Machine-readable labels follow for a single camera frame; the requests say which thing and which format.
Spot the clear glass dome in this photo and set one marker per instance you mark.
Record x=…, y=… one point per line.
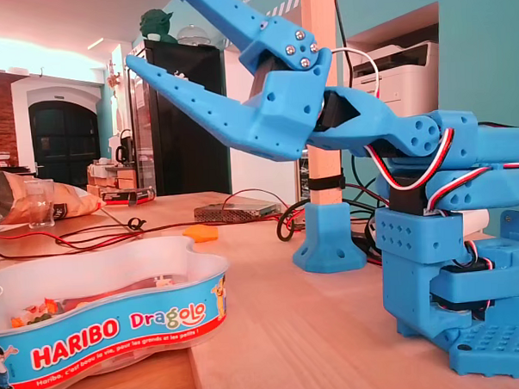
x=194, y=35

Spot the wooden post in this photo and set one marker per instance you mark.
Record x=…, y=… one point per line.
x=325, y=174

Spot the perforated metal power supply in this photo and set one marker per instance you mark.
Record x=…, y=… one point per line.
x=234, y=212

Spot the dark arched door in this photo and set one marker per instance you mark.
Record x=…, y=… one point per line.
x=63, y=138

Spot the white office printer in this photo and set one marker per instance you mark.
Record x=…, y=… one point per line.
x=409, y=67

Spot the green figurine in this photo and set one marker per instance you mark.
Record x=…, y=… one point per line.
x=155, y=24

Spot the crumpled chip bag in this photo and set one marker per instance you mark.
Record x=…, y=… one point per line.
x=74, y=202

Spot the small wall decoration figure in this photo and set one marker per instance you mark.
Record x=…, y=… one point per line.
x=113, y=76

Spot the wooden drawer box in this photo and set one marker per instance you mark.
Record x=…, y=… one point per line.
x=121, y=181

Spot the light wooden base board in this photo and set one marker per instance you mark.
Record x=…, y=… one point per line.
x=291, y=331

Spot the clear Haribo candy tub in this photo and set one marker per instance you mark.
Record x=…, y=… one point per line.
x=119, y=330

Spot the red and black box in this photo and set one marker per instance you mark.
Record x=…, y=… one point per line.
x=128, y=197

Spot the black glass-door fridge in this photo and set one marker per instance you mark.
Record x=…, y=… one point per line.
x=189, y=154

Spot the black kettle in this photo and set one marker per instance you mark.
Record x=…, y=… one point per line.
x=124, y=151

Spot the yellow 3D-printed part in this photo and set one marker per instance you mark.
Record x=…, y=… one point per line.
x=201, y=233

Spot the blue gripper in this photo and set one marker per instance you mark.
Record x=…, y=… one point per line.
x=277, y=109

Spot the blue 3D-printed robot arm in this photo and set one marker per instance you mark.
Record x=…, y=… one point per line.
x=412, y=132

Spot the clear drinking glass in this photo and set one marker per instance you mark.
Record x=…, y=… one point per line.
x=40, y=208

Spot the small photo magnet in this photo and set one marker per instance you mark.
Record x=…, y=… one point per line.
x=179, y=75

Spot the blue post base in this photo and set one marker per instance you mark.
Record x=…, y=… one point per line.
x=326, y=243

